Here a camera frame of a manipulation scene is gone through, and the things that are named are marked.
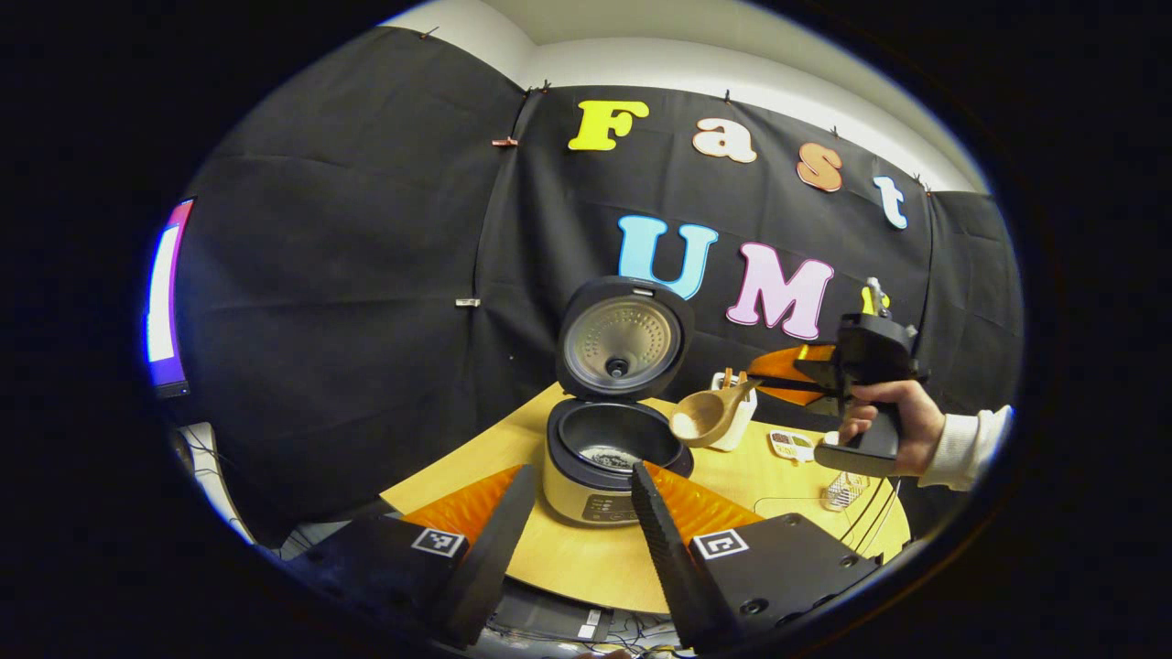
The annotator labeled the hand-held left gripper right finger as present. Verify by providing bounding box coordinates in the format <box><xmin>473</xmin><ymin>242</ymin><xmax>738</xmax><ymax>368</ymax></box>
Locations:
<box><xmin>630</xmin><ymin>462</ymin><xmax>884</xmax><ymax>653</ymax></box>

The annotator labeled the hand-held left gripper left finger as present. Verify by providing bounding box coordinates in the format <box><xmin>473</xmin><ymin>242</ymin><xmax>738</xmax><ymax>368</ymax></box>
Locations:
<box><xmin>284</xmin><ymin>464</ymin><xmax>537</xmax><ymax>649</ymax></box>

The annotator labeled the wooden spoon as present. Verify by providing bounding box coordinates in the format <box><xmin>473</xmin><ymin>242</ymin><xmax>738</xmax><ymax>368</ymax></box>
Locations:
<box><xmin>668</xmin><ymin>377</ymin><xmax>763</xmax><ymax>449</ymax></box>

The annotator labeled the wire chopstick holder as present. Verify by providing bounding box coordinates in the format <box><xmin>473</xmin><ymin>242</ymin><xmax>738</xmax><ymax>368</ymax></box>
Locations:
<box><xmin>819</xmin><ymin>470</ymin><xmax>869</xmax><ymax>512</ymax></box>

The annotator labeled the dark rice cooker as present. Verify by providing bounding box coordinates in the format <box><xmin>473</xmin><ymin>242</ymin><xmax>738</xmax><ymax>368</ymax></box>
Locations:
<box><xmin>542</xmin><ymin>276</ymin><xmax>695</xmax><ymax>527</ymax></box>

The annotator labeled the white divided seasoning dish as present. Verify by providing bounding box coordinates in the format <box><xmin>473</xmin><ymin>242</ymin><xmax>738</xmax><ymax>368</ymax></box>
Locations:
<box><xmin>767</xmin><ymin>428</ymin><xmax>818</xmax><ymax>463</ymax></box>

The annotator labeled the white toaster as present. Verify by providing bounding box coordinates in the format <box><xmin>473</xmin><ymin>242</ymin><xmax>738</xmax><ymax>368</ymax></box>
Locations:
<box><xmin>710</xmin><ymin>369</ymin><xmax>759</xmax><ymax>452</ymax></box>

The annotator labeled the black power strip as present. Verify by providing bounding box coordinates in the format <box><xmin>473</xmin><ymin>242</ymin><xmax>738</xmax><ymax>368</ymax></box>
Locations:
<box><xmin>490</xmin><ymin>581</ymin><xmax>614</xmax><ymax>646</ymax></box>

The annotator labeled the white side desk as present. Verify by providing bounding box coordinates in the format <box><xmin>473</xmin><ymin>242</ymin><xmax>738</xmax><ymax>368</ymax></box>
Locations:
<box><xmin>169</xmin><ymin>426</ymin><xmax>257</xmax><ymax>546</ymax></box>

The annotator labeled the black backdrop cloth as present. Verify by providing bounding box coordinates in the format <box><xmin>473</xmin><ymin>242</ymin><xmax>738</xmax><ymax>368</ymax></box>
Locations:
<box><xmin>169</xmin><ymin>26</ymin><xmax>1025</xmax><ymax>550</ymax></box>

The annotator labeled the computer monitor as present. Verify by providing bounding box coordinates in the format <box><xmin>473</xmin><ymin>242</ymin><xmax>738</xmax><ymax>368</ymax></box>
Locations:
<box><xmin>145</xmin><ymin>197</ymin><xmax>196</xmax><ymax>399</ymax></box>

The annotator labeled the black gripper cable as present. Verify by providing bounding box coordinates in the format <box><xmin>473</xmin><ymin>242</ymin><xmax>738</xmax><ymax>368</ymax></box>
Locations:
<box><xmin>838</xmin><ymin>476</ymin><xmax>903</xmax><ymax>559</ymax></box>

